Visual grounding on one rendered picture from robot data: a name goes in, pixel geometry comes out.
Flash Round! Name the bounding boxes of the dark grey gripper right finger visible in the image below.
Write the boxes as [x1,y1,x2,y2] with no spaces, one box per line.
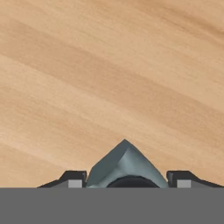
[166,170,224,189]

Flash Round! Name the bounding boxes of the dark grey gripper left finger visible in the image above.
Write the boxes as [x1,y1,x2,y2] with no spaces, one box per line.
[37,170,88,189]

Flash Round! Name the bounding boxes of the grey-blue shaker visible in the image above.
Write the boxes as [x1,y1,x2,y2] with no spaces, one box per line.
[86,138,169,189]

